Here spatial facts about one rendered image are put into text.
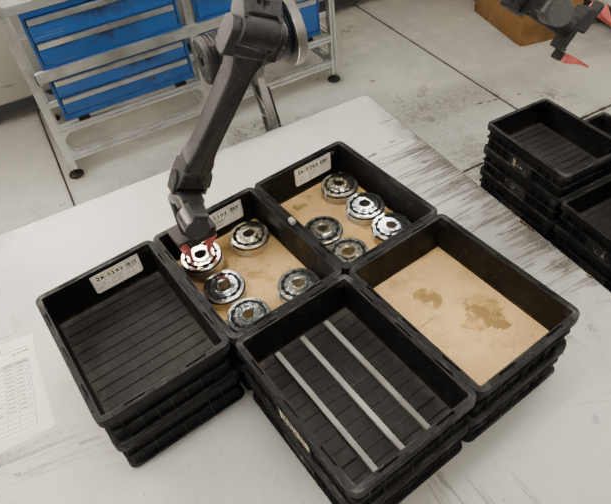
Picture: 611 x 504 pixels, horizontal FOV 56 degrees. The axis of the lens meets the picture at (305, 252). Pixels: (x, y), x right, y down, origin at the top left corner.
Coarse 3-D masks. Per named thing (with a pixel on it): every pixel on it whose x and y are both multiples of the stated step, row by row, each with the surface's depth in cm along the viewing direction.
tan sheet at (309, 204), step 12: (312, 192) 163; (360, 192) 161; (288, 204) 161; (300, 204) 160; (312, 204) 160; (324, 204) 159; (300, 216) 157; (312, 216) 156; (336, 216) 156; (348, 228) 152; (360, 228) 152; (372, 240) 148
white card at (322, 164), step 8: (320, 160) 160; (328, 160) 163; (304, 168) 158; (312, 168) 160; (320, 168) 162; (328, 168) 164; (296, 176) 158; (304, 176) 160; (312, 176) 162; (296, 184) 160
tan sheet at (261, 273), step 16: (224, 240) 153; (272, 240) 151; (224, 256) 149; (240, 256) 148; (256, 256) 148; (272, 256) 147; (288, 256) 147; (240, 272) 145; (256, 272) 144; (272, 272) 144; (256, 288) 141; (272, 288) 140; (272, 304) 137; (224, 320) 135
